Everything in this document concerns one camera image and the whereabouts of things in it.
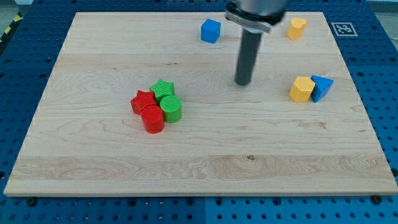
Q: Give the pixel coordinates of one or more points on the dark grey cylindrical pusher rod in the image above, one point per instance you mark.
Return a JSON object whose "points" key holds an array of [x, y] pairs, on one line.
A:
{"points": [[248, 50]]}

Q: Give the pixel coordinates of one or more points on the blue wooden cube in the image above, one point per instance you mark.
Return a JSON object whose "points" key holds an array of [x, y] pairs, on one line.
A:
{"points": [[210, 31]]}

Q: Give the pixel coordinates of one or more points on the yellow wooden hexagon block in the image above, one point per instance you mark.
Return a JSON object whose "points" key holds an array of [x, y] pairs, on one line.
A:
{"points": [[301, 89]]}

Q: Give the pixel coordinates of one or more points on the yellow wooden heart block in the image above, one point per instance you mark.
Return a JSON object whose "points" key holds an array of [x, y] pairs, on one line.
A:
{"points": [[296, 28]]}

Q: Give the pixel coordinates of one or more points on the blue wooden triangle block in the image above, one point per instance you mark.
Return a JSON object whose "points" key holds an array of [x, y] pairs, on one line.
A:
{"points": [[322, 86]]}

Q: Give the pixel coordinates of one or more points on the white fiducial marker tag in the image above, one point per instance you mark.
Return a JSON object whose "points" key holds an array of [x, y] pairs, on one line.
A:
{"points": [[344, 29]]}

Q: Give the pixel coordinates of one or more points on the green wooden star block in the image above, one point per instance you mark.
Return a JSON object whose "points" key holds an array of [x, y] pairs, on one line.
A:
{"points": [[162, 89]]}

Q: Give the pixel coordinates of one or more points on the green wooden cylinder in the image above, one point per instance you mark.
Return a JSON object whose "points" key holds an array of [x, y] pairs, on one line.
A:
{"points": [[172, 108]]}

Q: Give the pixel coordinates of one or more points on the red wooden star block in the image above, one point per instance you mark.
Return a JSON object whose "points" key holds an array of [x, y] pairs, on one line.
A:
{"points": [[142, 100]]}

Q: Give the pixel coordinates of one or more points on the red wooden cylinder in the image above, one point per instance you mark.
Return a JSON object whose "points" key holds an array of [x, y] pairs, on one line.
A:
{"points": [[153, 119]]}

